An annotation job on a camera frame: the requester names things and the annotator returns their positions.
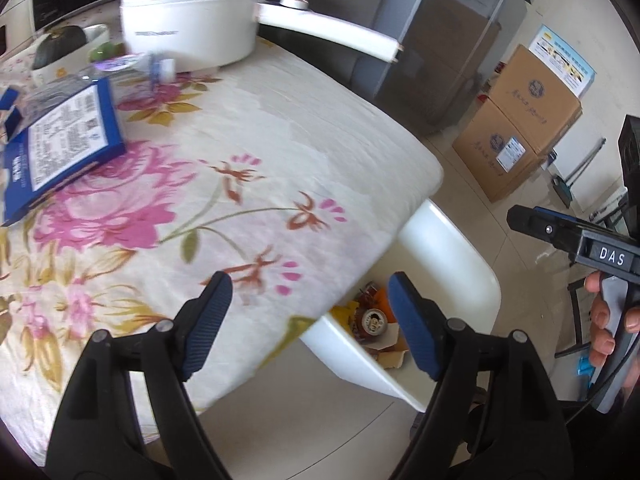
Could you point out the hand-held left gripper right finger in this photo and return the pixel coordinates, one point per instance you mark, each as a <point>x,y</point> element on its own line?
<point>415,325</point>

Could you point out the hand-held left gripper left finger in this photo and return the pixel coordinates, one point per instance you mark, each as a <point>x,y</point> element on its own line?
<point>205,325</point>

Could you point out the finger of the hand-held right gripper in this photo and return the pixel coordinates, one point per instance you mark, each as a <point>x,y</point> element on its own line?
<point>560,216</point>
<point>542,232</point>

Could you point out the tan cardboard piece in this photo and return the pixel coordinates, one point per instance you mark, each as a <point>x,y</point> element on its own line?
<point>392,350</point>

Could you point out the red drink can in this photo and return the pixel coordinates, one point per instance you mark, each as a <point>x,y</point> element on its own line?
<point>375,322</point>

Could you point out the dark red wrapper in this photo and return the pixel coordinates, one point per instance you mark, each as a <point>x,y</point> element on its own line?
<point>369,296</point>

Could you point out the yellow snack bag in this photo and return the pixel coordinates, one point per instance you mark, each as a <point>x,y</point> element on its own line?
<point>345,316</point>

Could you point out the white plastic trash bin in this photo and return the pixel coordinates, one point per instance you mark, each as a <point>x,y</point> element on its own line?
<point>450,260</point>

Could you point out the person's right hand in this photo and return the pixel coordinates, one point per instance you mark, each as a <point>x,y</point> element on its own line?
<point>602,322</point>

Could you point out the cardboard box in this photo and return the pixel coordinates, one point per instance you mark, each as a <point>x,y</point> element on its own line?
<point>535,95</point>
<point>495,160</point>

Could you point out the floral tablecloth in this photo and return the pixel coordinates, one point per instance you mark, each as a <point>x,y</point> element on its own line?
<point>280,125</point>

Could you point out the grey refrigerator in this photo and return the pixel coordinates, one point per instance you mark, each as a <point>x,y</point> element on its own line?
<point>440,35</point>

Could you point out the large blue milk carton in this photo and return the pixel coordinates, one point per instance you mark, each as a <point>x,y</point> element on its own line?
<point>65,135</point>

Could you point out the crushed clear plastic bottle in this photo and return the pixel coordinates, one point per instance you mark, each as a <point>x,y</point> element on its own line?
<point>122,64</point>

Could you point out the crumpled blue milk carton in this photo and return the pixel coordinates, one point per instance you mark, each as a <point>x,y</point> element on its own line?
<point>11,110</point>

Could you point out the green lime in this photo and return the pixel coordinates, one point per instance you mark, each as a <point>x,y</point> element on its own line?
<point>106,52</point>

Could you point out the white electric cooking pot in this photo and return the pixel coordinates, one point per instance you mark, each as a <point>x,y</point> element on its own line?
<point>190,20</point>

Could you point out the white bowl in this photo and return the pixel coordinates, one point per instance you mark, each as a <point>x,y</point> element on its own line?
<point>98,34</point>

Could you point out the dark green squash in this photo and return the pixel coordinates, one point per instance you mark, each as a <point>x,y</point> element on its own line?
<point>60,45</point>

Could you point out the blue wall leaflet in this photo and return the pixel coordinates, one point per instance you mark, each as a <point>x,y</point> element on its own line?
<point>565,60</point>

